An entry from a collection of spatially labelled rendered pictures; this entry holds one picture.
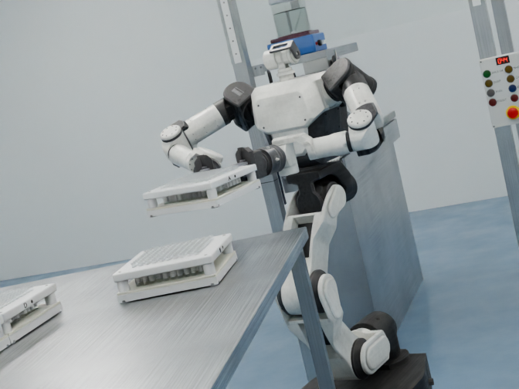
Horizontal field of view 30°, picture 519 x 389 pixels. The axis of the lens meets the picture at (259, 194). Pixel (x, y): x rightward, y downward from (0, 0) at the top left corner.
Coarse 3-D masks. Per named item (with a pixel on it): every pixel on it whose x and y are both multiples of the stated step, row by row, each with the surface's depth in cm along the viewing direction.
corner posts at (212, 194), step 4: (252, 172) 283; (248, 176) 284; (252, 176) 283; (248, 180) 284; (252, 180) 284; (208, 192) 266; (212, 192) 266; (216, 192) 267; (208, 196) 266; (212, 196) 266; (216, 196) 266; (148, 200) 277; (152, 200) 277; (156, 200) 278; (148, 204) 278; (152, 204) 277; (156, 204) 278
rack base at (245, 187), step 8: (240, 184) 282; (248, 184) 280; (256, 184) 284; (224, 192) 273; (232, 192) 273; (240, 192) 276; (192, 200) 273; (200, 200) 269; (208, 200) 266; (216, 200) 266; (224, 200) 269; (152, 208) 277; (160, 208) 276; (168, 208) 274; (176, 208) 273; (184, 208) 271; (192, 208) 270; (200, 208) 268
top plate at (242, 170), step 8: (240, 168) 281; (248, 168) 281; (256, 168) 285; (224, 176) 271; (232, 176) 274; (240, 176) 277; (184, 184) 274; (192, 184) 269; (200, 184) 266; (208, 184) 265; (216, 184) 267; (152, 192) 276; (160, 192) 274; (168, 192) 273; (176, 192) 271; (184, 192) 270
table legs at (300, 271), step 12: (300, 252) 266; (300, 264) 267; (300, 276) 268; (300, 288) 268; (300, 300) 269; (312, 300) 268; (312, 312) 269; (312, 324) 269; (312, 336) 270; (312, 348) 271; (324, 348) 271; (324, 360) 271; (324, 372) 271; (324, 384) 272
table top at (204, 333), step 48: (240, 240) 273; (288, 240) 256; (0, 288) 289; (96, 288) 254; (240, 288) 214; (48, 336) 212; (96, 336) 202; (144, 336) 192; (192, 336) 184; (240, 336) 176; (0, 384) 182; (48, 384) 174; (96, 384) 167; (144, 384) 160; (192, 384) 154
